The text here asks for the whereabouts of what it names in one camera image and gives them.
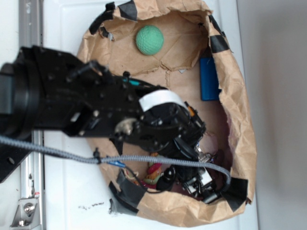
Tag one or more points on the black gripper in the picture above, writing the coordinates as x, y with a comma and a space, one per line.
157, 121

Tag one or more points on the silver keys bunch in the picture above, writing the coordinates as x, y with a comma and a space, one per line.
214, 156

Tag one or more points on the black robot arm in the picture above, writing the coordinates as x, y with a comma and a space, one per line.
45, 89

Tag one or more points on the blue rectangular block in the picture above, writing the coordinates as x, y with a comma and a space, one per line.
209, 81

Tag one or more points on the brown paper bag bin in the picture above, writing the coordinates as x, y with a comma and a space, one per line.
190, 33

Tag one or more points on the green textured ball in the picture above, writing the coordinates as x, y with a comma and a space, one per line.
149, 40

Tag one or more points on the multicoloured twisted rope toy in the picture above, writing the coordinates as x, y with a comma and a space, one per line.
143, 174

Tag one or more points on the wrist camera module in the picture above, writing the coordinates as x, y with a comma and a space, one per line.
201, 185

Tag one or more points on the metal corner bracket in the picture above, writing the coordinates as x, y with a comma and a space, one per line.
27, 215

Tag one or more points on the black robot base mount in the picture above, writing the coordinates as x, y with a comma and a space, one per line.
10, 159

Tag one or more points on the aluminium frame rail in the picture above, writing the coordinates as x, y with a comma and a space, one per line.
32, 168

